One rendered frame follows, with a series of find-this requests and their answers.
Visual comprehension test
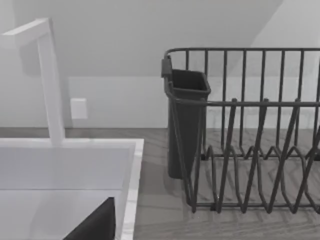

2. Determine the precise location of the white sink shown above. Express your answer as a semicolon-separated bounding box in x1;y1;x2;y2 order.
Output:
0;138;145;240

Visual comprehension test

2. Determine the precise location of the dark grey wire dish rack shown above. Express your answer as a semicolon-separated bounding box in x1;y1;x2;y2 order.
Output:
161;47;320;215

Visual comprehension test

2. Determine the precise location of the dark grey cutlery holder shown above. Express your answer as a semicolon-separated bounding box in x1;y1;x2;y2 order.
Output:
167;69;212;180

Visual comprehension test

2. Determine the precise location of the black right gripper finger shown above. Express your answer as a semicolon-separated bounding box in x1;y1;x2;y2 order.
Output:
62;196;116;240

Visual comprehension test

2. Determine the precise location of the tall white tap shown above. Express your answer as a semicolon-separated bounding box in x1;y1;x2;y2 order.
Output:
0;17;67;146

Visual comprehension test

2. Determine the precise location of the white wall socket plate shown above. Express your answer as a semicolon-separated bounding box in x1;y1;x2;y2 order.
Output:
70;98;88;119

